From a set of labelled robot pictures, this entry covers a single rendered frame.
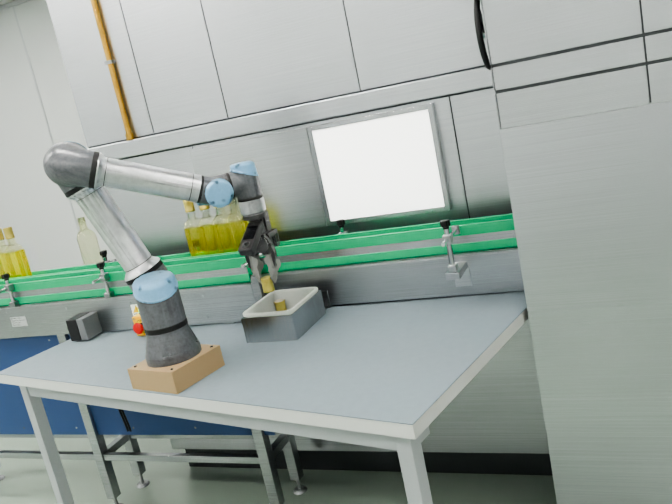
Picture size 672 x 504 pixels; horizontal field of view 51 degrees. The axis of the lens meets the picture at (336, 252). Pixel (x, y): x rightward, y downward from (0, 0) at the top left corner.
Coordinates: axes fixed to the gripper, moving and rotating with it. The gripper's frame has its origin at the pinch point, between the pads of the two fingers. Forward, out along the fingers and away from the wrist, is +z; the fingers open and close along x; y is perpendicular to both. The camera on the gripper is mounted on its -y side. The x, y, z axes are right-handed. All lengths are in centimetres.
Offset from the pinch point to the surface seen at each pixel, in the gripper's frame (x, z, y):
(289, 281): 3.7, 7.0, 20.6
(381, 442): -47, 25, -50
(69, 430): 111, 57, 14
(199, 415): 8.2, 24.8, -36.6
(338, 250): -15.0, -0.9, 22.6
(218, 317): 27.7, 14.2, 11.3
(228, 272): 20.9, -0.2, 13.4
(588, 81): -96, -39, 4
